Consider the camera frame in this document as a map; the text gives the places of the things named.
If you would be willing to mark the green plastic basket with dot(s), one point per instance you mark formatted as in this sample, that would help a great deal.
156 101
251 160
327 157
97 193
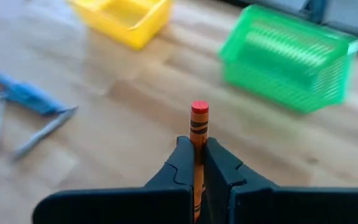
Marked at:
284 62

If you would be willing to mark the orange crayon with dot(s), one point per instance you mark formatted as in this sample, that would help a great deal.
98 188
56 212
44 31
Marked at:
199 124

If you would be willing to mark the yellow plastic basket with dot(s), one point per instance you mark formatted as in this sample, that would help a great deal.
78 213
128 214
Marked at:
129 28

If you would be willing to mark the blue crayon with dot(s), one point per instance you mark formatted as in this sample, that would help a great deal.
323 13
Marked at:
26 96

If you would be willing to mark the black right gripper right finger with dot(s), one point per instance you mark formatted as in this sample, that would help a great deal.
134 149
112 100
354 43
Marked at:
291 205

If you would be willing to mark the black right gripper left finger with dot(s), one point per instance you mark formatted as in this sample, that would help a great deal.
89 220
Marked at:
120 205

